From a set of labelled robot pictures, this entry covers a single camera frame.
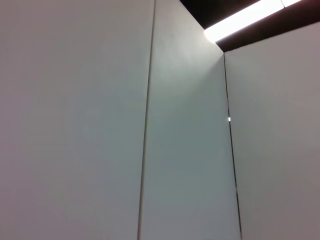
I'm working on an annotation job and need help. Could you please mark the ceiling light strip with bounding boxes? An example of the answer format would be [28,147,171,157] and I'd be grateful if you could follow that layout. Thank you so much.
[202,0,310,44]

